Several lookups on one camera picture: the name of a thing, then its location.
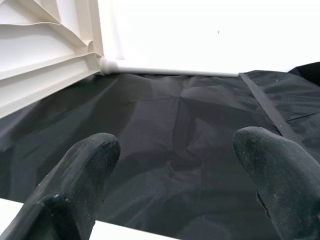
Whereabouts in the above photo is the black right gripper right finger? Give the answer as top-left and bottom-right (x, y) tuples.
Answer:
(232, 126), (320, 240)

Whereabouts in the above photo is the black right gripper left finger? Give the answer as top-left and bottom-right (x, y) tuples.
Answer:
(9, 132), (121, 240)

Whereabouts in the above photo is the white plastic ribbed table top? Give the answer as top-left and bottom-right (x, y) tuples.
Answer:
(0, 0), (105, 121)

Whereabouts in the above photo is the black cloth cover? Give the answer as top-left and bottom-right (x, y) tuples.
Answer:
(0, 61), (320, 240)

